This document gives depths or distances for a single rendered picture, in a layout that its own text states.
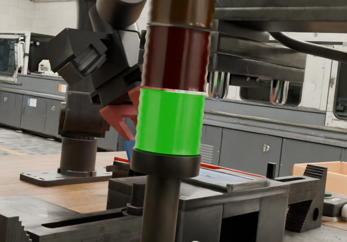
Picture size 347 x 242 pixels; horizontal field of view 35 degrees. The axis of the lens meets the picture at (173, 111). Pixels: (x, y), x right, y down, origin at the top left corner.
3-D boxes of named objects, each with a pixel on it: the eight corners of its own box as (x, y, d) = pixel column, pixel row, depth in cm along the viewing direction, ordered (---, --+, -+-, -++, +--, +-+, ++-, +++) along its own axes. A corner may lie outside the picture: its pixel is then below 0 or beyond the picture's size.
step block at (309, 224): (302, 222, 84) (309, 163, 83) (320, 226, 82) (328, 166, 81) (281, 227, 79) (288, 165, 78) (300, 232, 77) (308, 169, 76)
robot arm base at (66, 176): (133, 137, 104) (108, 132, 109) (46, 138, 89) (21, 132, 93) (129, 178, 105) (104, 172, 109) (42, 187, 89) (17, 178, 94)
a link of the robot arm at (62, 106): (112, 107, 96) (108, 105, 102) (61, 102, 94) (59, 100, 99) (109, 143, 96) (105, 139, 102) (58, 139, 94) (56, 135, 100)
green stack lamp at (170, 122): (163, 144, 34) (169, 90, 34) (213, 154, 32) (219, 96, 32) (120, 145, 32) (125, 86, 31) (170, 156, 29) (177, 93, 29)
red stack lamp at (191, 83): (169, 87, 34) (175, 34, 34) (219, 93, 32) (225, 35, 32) (126, 83, 31) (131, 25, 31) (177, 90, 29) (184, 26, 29)
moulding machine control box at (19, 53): (10, 66, 913) (12, 43, 911) (22, 67, 930) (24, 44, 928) (16, 66, 901) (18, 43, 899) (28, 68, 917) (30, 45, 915)
